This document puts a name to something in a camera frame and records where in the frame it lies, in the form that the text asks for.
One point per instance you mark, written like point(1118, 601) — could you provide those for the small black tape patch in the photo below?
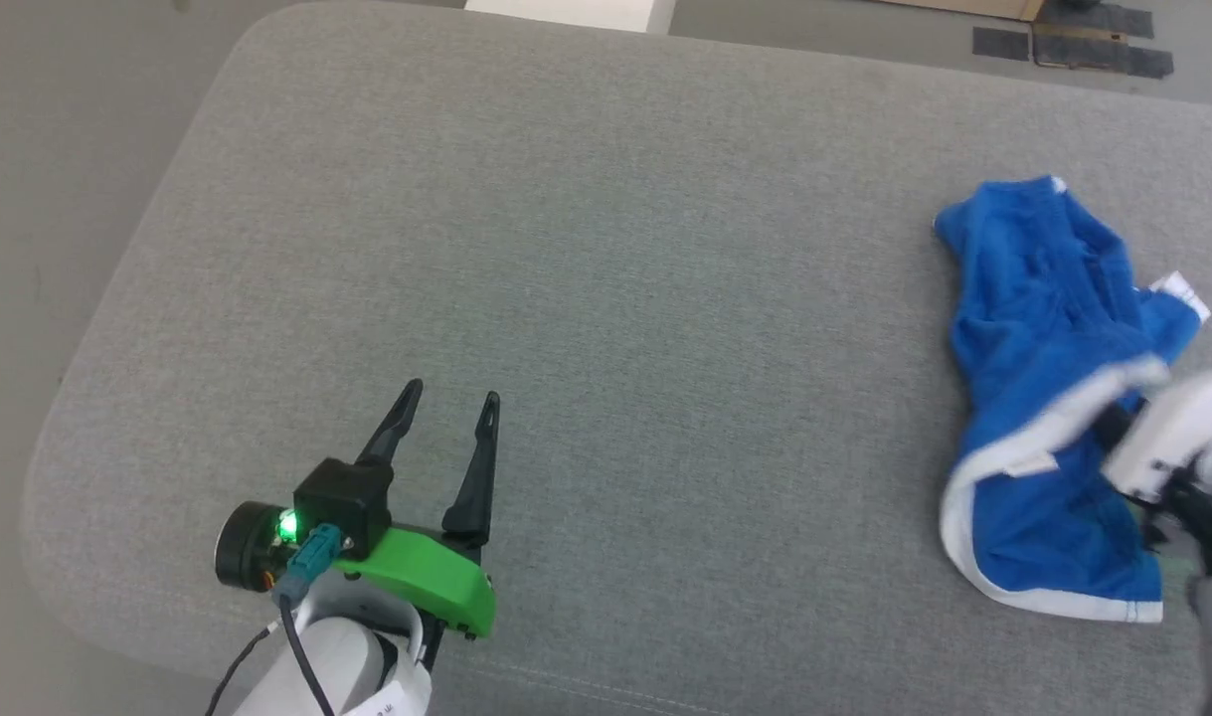
point(1000, 44)

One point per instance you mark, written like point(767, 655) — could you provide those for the wide black tape patch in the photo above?
point(1113, 58)

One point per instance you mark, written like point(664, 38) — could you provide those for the blue shorts white waistband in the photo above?
point(1033, 298)

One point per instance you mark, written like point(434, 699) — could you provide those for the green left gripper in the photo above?
point(427, 577)

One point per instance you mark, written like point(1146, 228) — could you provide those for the white rectangular box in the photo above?
point(566, 12)

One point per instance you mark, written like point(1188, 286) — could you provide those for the grey fabric sofa cushion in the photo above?
point(615, 348)

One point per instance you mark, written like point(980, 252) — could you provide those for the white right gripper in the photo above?
point(1182, 428)

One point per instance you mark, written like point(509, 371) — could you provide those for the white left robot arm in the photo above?
point(352, 661)

